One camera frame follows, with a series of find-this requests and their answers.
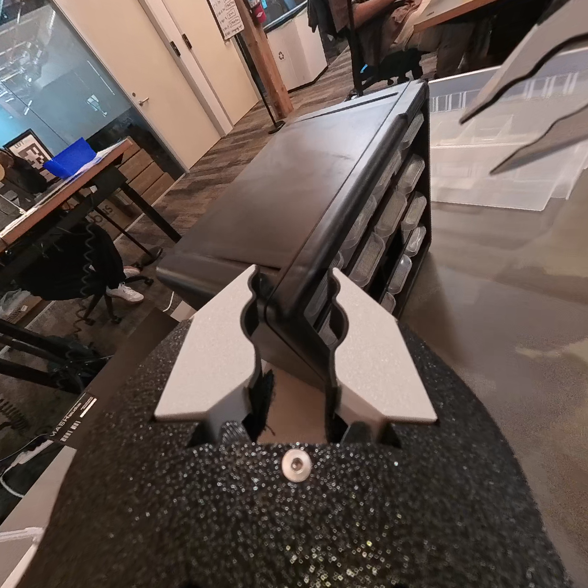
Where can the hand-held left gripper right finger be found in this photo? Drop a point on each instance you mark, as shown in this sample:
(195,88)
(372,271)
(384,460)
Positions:
(381,363)

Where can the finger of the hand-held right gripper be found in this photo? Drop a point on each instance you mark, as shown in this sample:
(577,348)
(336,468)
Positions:
(528,50)
(556,135)

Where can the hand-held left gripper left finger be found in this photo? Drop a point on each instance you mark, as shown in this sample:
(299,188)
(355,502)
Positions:
(206,363)

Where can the large clear storage bin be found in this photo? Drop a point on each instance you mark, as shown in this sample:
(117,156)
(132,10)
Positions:
(459,170)

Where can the rows of small clear drawers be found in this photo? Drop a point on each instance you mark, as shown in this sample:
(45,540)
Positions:
(390,216)

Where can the black drawer cabinet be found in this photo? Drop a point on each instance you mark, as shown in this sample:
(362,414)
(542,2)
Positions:
(285,183)

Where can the light wooden desk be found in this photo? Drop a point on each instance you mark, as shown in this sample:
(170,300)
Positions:
(436,16)

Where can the white sneaker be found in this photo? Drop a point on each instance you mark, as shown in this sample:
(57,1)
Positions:
(126,294)
(132,272)

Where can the cardboard box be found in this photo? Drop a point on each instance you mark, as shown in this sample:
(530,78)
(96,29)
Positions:
(149,177)
(138,160)
(160,190)

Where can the wooden desk with black legs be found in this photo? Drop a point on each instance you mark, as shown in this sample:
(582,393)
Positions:
(69,188)

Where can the white recycling bin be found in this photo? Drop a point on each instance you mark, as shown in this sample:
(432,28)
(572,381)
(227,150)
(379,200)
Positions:
(298,55)

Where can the blue folder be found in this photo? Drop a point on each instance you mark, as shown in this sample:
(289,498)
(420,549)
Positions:
(69,158)

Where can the printed tag sign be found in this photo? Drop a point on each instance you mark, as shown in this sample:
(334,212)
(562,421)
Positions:
(30,154)

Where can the red fire extinguisher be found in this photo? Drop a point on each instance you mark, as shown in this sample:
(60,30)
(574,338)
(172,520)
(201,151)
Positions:
(256,7)

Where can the white handwritten notice sheet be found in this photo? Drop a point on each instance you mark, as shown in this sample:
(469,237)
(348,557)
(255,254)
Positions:
(225,18)

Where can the white door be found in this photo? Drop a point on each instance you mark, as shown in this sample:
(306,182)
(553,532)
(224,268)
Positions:
(211,55)
(138,55)

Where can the glass partition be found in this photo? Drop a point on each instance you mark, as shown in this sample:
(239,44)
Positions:
(46,69)

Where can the black stanchion post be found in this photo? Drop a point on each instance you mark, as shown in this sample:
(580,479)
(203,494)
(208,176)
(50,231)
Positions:
(275,125)

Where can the wooden post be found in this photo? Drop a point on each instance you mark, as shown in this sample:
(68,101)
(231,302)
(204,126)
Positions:
(264,59)

